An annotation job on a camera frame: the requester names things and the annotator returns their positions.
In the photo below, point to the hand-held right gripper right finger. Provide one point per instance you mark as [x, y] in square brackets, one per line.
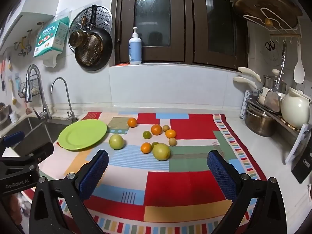
[221, 175]

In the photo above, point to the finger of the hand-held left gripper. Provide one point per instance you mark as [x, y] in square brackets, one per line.
[14, 137]
[40, 151]

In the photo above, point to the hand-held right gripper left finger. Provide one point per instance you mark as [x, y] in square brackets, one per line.
[93, 175]

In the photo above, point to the large yellow-green fruit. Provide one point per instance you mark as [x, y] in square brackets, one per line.
[161, 151]
[116, 141]

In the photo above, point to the green plate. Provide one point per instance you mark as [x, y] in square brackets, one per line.
[80, 134]

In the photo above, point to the orange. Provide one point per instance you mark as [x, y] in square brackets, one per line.
[146, 148]
[170, 133]
[132, 122]
[156, 129]

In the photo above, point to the brown kiwi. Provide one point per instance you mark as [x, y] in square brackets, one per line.
[172, 141]
[166, 128]

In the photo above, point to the small green citrus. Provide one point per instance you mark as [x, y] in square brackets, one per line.
[155, 144]
[146, 134]

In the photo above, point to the steel sink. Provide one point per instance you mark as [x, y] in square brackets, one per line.
[34, 129]

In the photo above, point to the colourful patchwork mat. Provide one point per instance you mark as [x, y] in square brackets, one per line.
[190, 131]

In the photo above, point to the chrome spring faucet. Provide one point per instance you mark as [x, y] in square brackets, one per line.
[30, 82]

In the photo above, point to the thin gooseneck faucet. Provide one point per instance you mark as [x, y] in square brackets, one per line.
[69, 102]

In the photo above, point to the large steel pot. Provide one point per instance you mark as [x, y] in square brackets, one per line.
[259, 124]

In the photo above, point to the white dish rack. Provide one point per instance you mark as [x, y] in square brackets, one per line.
[245, 104]

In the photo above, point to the black cleaver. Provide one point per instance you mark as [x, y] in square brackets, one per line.
[302, 168]

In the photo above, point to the steel pot lid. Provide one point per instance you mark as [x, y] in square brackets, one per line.
[273, 101]

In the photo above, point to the white ceramic jug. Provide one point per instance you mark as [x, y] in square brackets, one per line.
[295, 109]

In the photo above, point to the steel pot with cream knob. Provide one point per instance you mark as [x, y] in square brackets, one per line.
[268, 81]

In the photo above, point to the green paper towel pack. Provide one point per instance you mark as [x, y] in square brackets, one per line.
[50, 37]

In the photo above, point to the brass perforated colander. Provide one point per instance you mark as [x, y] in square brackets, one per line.
[91, 51]

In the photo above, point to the small brass saucepan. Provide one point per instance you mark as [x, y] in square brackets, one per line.
[78, 37]

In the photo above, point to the black frying pan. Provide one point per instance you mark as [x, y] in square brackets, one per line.
[106, 53]

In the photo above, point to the white rice paddle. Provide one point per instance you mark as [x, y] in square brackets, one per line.
[298, 72]

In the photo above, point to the steel ladle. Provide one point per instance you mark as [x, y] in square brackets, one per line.
[283, 61]

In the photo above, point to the blue pump bottle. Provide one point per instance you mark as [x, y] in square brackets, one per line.
[135, 51]

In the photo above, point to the black scissors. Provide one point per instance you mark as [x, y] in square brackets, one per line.
[270, 45]

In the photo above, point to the round steel steamer plate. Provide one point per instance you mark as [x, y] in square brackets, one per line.
[104, 17]

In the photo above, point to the dark brown window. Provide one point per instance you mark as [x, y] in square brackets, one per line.
[219, 22]
[152, 14]

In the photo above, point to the wooden cutting board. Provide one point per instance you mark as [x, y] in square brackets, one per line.
[258, 4]

